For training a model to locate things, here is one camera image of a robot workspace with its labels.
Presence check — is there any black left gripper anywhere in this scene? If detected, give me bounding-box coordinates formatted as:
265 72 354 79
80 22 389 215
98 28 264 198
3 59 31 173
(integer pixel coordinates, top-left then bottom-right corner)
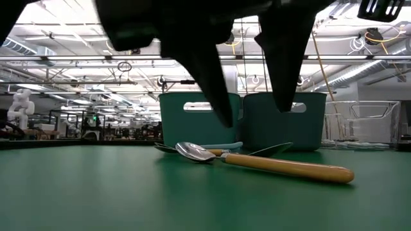
94 0 337 128

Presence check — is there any white round column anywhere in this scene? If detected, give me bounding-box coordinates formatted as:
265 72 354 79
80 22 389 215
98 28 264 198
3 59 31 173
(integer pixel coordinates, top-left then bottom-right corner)
223 65 239 94

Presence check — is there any teal plastic bin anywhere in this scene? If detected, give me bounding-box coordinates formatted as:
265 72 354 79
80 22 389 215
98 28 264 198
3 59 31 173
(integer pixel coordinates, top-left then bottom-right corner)
159 92 241 147

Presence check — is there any dark grey-blue plastic bin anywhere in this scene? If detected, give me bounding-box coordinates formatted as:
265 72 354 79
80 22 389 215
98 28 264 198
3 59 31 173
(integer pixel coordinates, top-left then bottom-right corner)
240 92 328 152

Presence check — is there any clear plastic bin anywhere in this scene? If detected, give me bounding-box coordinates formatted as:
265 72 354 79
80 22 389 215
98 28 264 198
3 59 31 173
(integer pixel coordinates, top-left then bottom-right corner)
322 101 401 151

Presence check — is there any grey overhead pipe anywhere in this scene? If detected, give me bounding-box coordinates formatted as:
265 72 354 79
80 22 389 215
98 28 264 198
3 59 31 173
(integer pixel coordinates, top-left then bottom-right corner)
0 80 139 87

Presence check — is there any white humanoid robot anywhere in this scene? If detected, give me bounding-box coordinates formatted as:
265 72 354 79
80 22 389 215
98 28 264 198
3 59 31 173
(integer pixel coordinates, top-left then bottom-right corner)
6 89 35 132

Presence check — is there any thin black hanging cable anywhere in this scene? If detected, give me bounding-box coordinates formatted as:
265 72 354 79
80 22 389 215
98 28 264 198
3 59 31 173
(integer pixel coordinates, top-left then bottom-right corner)
240 19 249 96
261 47 269 96

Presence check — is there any black metal stand frame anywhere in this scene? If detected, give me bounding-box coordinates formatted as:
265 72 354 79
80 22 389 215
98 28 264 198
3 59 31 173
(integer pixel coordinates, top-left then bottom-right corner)
161 80 197 95

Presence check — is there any yellow hanging rope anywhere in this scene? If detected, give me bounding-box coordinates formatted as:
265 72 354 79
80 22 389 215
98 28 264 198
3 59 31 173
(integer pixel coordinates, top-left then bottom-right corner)
311 30 340 113

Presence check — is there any silver ventilation duct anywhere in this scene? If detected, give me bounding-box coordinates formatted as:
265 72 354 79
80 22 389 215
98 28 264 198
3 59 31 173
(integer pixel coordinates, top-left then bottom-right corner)
313 40 411 93

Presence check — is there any black coiled cable loop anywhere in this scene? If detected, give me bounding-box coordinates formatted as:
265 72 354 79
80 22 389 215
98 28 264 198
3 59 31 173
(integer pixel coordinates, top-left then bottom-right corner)
117 61 133 73

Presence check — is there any long ceiling light rail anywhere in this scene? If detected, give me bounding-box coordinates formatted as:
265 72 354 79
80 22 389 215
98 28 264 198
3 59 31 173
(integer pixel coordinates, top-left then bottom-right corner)
0 55 411 62

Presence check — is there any black workstation frame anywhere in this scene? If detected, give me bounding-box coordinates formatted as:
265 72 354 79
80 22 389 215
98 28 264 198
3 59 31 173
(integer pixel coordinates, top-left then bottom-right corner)
48 110 107 141

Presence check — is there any black aluminium table frame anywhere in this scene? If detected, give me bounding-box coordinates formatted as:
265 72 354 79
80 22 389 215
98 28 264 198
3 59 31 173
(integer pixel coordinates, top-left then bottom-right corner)
0 139 411 153

